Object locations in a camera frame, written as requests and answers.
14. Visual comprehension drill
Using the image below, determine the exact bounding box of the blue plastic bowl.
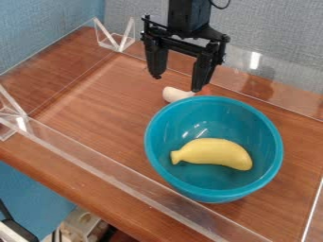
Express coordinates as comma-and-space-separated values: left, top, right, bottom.
144, 96, 284, 203

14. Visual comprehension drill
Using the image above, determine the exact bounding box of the clear acrylic front barrier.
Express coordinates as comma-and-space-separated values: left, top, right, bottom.
0, 86, 270, 242

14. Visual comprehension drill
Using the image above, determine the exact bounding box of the clear acrylic barrier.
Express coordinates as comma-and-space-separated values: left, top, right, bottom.
0, 86, 270, 242
124, 42, 323, 122

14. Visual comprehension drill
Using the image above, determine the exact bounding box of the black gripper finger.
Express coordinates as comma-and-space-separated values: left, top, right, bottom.
142, 35, 169, 79
190, 42, 222, 93

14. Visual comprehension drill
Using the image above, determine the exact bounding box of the yellow toy banana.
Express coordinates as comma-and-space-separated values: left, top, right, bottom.
170, 138, 252, 171

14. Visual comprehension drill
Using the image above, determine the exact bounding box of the black cable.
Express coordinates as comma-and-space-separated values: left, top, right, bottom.
208, 0, 232, 10

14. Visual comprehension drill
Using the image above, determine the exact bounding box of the clear acrylic back barrier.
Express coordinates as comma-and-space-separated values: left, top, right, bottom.
124, 42, 323, 122

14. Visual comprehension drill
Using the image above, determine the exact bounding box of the small orange object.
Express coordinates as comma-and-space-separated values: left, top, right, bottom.
198, 87, 212, 95

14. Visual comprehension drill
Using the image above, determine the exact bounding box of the white toy object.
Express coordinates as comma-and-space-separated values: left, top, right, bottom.
162, 87, 194, 103

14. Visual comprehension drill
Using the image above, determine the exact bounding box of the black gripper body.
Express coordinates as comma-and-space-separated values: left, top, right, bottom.
141, 0, 230, 57

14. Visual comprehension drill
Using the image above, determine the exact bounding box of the black chair part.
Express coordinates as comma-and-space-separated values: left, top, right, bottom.
0, 199, 38, 242

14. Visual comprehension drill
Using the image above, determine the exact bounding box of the white power strip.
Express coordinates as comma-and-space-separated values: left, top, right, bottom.
50, 207, 108, 242

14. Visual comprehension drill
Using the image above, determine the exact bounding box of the clear acrylic corner bracket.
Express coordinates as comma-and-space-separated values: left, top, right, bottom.
93, 18, 136, 53

